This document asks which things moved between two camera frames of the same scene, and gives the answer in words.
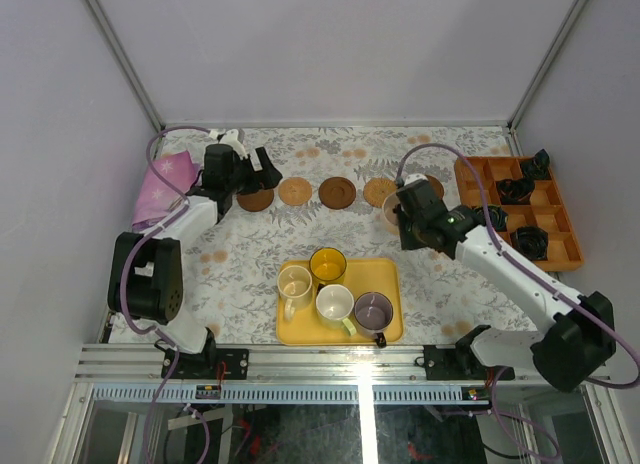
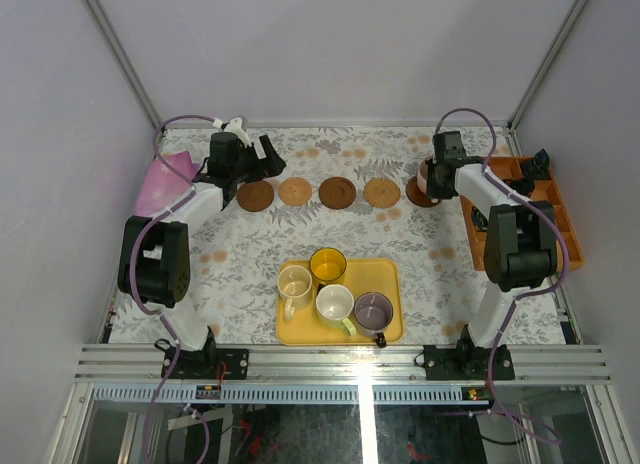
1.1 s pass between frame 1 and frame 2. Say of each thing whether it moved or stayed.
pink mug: moved
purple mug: stayed
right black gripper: moved
